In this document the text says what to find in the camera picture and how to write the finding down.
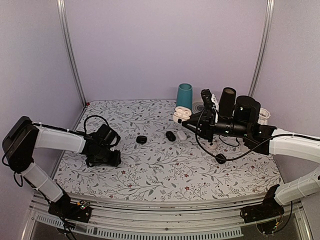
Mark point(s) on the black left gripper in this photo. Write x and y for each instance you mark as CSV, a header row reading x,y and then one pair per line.
x,y
114,162

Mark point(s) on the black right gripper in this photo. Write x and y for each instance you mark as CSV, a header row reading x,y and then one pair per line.
x,y
207,125

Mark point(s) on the white earbud case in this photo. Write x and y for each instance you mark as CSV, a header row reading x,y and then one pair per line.
x,y
181,114
181,135
212,146

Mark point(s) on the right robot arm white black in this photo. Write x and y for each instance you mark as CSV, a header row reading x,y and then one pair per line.
x,y
238,117

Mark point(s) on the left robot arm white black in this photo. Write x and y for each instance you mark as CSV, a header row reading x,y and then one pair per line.
x,y
27,136

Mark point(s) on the white closed earbud case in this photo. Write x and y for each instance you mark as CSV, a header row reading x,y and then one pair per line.
x,y
181,135

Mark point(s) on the black earbud case centre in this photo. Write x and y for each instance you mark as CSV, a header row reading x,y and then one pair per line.
x,y
170,136

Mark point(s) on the black earbud case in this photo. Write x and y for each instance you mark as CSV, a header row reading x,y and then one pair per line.
x,y
141,139
220,158
170,136

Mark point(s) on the black earbud case right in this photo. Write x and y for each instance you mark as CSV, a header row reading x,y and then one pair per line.
x,y
220,158

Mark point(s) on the black earbud case left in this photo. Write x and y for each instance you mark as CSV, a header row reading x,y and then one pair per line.
x,y
141,139

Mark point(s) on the teal tall cup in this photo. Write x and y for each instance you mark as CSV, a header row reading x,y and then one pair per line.
x,y
185,96

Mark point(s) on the black tall cup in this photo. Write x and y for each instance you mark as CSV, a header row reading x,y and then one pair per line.
x,y
227,102

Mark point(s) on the white ribbed vase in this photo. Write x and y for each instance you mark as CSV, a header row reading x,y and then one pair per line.
x,y
264,115

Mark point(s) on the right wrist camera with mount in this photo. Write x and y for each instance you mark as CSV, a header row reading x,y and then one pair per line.
x,y
206,96

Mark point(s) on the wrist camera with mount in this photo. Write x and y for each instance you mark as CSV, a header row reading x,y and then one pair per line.
x,y
107,136
206,96

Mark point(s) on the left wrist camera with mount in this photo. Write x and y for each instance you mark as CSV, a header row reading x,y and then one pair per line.
x,y
107,136

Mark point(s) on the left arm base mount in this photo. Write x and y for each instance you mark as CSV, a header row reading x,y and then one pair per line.
x,y
65,209

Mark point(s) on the aluminium front rail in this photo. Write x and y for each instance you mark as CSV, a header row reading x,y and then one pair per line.
x,y
218,219

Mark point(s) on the right aluminium frame post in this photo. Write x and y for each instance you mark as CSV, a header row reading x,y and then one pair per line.
x,y
263,46

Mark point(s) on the aluminium frame post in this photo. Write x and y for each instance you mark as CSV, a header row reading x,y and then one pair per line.
x,y
61,7
263,46

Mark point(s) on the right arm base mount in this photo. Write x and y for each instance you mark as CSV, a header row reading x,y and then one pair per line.
x,y
269,208

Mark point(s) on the left aluminium frame post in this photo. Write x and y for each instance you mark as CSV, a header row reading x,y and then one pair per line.
x,y
61,7

